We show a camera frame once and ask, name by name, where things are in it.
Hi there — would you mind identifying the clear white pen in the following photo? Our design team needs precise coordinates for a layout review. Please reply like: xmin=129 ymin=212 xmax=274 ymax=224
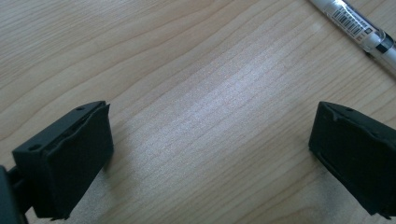
xmin=307 ymin=0 xmax=396 ymax=72

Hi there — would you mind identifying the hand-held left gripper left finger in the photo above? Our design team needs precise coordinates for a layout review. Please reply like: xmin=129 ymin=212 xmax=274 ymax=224
xmin=11 ymin=100 xmax=115 ymax=221

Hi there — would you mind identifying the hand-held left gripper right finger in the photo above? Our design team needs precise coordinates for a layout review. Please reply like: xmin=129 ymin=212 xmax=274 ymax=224
xmin=307 ymin=101 xmax=396 ymax=220

